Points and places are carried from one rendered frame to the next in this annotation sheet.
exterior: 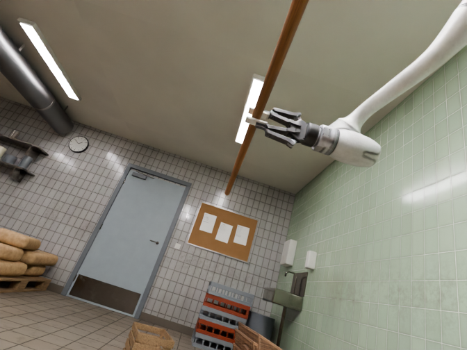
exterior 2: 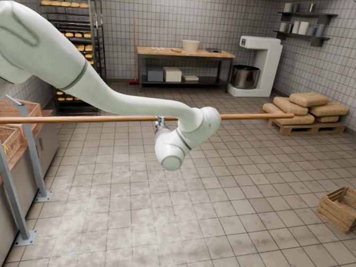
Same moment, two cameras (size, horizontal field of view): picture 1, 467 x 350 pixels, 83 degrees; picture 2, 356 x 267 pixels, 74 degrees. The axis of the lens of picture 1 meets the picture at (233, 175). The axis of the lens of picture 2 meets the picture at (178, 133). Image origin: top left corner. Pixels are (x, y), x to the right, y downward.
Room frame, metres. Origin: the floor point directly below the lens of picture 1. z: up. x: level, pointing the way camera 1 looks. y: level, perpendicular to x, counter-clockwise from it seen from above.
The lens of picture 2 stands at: (0.57, -1.12, 1.69)
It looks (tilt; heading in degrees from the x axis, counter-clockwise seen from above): 27 degrees down; 77
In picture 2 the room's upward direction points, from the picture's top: 5 degrees clockwise
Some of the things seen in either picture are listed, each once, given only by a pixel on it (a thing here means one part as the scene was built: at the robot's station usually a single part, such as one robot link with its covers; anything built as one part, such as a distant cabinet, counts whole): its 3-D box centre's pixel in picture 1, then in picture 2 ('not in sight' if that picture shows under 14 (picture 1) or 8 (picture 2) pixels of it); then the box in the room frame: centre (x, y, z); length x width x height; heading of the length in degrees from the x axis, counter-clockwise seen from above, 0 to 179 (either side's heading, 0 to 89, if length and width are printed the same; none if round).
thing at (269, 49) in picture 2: not in sight; (252, 67); (3.43, 4.15, 0.66); 1.00 x 0.66 x 1.32; 1
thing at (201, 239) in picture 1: (224, 231); not in sight; (4.35, -0.14, 1.55); 1.04 x 0.02 x 0.74; 91
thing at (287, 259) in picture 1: (288, 253); not in sight; (3.92, -1.14, 1.45); 0.28 x 0.11 x 0.36; 1
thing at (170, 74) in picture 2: not in sight; (171, 73); (1.55, 4.52, 0.35); 0.50 x 0.36 x 0.24; 92
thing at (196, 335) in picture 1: (215, 342); not in sight; (3.94, -0.44, 0.08); 0.60 x 0.40 x 0.15; 93
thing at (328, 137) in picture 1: (323, 139); (165, 139); (0.71, -0.25, 1.20); 0.09 x 0.06 x 0.09; 1
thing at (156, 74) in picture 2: not in sight; (154, 73); (1.13, 4.51, 0.35); 0.50 x 0.36 x 0.24; 91
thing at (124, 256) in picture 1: (133, 232); not in sight; (4.30, 1.21, 1.08); 1.14 x 0.09 x 2.16; 91
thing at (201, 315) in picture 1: (222, 317); not in sight; (3.94, -0.43, 0.38); 0.60 x 0.40 x 0.15; 89
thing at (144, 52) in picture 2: not in sight; (183, 70); (1.83, 4.53, 0.45); 2.20 x 0.80 x 0.90; 1
